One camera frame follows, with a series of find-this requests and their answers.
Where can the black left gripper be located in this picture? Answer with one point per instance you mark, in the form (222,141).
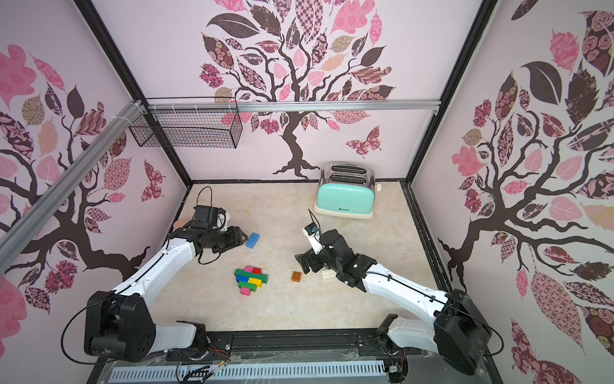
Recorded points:
(237,238)

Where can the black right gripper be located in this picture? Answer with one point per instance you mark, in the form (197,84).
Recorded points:
(312,259)

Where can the small light blue brick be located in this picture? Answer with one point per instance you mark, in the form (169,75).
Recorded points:
(253,240)

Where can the brown small brick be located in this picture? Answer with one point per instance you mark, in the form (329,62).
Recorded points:
(296,277)

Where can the bright green brick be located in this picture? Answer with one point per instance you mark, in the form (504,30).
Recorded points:
(247,286)

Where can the green long brick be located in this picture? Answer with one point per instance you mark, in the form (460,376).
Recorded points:
(243,273)

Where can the yellow small brick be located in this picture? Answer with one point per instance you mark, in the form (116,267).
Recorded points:
(256,282)

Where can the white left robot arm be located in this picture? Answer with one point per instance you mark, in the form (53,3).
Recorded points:
(119,324)

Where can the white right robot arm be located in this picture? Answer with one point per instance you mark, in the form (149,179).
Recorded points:
(448,324)

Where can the white brick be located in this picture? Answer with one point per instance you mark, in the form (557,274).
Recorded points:
(328,274)

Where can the pink lidded glass jar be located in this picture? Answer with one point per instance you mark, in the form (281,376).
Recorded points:
(179,223)

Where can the mint green Belinee toaster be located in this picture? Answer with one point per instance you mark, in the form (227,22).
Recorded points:
(346,190)

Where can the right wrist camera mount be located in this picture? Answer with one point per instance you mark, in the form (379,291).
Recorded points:
(312,232)

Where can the black wire basket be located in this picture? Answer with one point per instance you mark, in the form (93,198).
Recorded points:
(190,122)

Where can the white slotted cable duct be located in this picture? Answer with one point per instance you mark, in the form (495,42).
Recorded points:
(249,372)

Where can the aluminium rail back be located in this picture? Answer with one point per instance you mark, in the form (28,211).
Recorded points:
(405,104)

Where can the aluminium rail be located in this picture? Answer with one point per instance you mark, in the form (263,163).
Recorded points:
(20,235)
(405,104)

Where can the aluminium rail left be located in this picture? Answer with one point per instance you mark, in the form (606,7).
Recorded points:
(20,235)

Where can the black enclosure corner post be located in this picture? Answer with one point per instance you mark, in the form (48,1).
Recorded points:
(475,34)

